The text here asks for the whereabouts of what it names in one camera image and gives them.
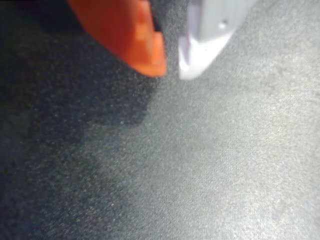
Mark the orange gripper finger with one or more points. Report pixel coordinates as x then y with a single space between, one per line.
125 32

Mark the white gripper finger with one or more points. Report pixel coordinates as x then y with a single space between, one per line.
207 30

